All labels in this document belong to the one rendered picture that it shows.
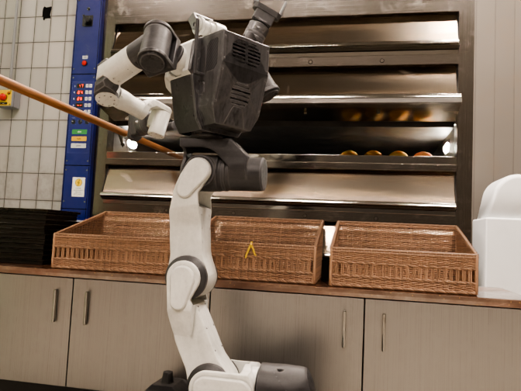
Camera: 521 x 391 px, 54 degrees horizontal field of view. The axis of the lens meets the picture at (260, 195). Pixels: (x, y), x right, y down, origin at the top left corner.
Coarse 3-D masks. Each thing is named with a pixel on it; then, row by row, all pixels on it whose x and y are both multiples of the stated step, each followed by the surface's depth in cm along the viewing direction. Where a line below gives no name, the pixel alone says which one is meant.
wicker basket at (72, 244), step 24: (96, 216) 262; (120, 216) 269; (144, 216) 268; (168, 216) 265; (72, 240) 224; (96, 240) 222; (120, 240) 220; (144, 240) 218; (168, 240) 216; (72, 264) 223; (96, 264) 221; (120, 264) 219; (144, 264) 218; (168, 264) 216
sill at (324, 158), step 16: (272, 160) 261; (288, 160) 259; (304, 160) 258; (320, 160) 256; (336, 160) 255; (352, 160) 253; (368, 160) 252; (384, 160) 250; (400, 160) 249; (416, 160) 247; (432, 160) 246; (448, 160) 244
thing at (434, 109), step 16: (112, 112) 275; (272, 112) 258; (288, 112) 257; (320, 112) 253; (336, 112) 252; (352, 112) 250; (368, 112) 249; (384, 112) 247; (400, 112) 246; (416, 112) 244; (432, 112) 243; (448, 112) 242
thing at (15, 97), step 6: (0, 90) 287; (6, 90) 287; (6, 96) 286; (12, 96) 286; (18, 96) 290; (0, 102) 287; (6, 102) 286; (12, 102) 286; (18, 102) 291; (6, 108) 290; (12, 108) 290; (18, 108) 291
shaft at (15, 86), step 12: (0, 84) 152; (12, 84) 155; (36, 96) 167; (48, 96) 173; (60, 108) 181; (72, 108) 187; (96, 120) 204; (120, 132) 224; (144, 144) 251; (156, 144) 262
